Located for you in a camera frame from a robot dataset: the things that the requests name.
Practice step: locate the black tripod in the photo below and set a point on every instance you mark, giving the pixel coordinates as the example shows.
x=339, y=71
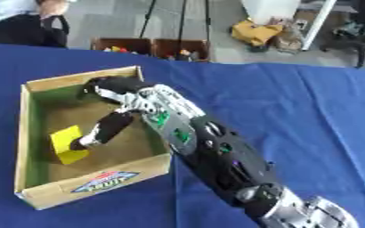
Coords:
x=182, y=17

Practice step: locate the white panel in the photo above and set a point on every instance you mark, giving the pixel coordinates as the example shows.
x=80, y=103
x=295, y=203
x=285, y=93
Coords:
x=274, y=10

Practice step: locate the tan crumpled bag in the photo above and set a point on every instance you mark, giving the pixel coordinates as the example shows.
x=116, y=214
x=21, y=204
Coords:
x=289, y=37

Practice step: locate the tan cardboard box green inside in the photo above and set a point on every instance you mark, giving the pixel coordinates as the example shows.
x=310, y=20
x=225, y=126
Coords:
x=113, y=175

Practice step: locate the yellow block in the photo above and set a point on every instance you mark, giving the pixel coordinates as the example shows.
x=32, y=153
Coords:
x=65, y=139

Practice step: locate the person's hand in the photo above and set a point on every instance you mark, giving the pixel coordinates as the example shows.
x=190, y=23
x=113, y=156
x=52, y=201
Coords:
x=53, y=6

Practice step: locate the yellow bag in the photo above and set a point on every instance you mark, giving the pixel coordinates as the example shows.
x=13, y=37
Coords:
x=254, y=32

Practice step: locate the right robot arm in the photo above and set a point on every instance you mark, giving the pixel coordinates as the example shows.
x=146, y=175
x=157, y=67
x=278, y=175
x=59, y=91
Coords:
x=227, y=154

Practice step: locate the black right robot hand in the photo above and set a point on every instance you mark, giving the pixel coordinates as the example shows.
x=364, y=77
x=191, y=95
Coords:
x=119, y=83

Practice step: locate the brown cardboard box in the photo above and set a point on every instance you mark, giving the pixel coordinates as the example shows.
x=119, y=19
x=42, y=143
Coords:
x=170, y=46
x=128, y=44

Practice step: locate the person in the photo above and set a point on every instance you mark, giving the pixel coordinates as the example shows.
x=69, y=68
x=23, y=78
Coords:
x=14, y=29

